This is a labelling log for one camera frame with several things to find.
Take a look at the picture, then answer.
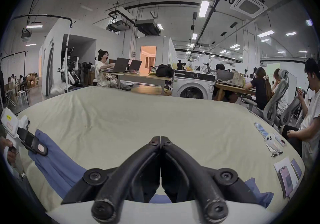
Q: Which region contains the white washing machine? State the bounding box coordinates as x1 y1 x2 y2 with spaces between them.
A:
172 69 216 100

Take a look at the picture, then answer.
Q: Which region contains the pink phone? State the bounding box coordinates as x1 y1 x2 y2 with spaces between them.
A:
278 165 294 199

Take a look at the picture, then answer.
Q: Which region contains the purple phone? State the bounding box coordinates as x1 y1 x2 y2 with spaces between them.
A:
290 158 303 180

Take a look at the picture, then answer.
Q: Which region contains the striped card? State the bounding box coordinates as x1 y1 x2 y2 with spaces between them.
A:
254 122 269 141

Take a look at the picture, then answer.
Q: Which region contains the wooden table with laptops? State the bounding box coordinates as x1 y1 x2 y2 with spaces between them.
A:
106 57 174 96

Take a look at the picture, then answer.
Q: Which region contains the white robot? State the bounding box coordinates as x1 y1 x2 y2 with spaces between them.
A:
59 47 82 92

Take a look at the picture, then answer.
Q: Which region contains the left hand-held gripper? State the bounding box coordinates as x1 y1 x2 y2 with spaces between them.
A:
0 108 49 181

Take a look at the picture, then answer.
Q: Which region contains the person's left hand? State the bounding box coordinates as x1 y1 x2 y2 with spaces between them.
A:
0 137 17 166

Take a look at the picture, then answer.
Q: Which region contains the wooden table with monitor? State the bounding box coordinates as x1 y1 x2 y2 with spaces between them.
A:
214 69 256 101

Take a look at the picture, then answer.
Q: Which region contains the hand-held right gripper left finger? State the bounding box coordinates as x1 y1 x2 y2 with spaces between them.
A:
61 136 160 223

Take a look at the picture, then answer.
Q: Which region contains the group of people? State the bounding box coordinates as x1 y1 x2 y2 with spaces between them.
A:
7 74 28 91

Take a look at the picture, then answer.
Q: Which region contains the white paper sheet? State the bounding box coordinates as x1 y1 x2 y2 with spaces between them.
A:
274 157 301 200

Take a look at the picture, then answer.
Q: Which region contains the blue shirt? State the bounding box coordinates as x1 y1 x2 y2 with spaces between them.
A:
27 129 274 209

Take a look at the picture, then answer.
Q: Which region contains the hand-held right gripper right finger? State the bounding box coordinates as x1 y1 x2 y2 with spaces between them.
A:
160 136 259 224

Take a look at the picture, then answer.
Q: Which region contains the white phone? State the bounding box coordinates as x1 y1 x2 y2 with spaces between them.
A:
264 135 282 152

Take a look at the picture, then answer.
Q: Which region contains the small white case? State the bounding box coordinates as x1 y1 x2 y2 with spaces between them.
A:
274 133 286 147

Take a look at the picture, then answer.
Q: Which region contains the grey office chair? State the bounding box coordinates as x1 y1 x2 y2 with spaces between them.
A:
241 96 263 119
262 69 302 128

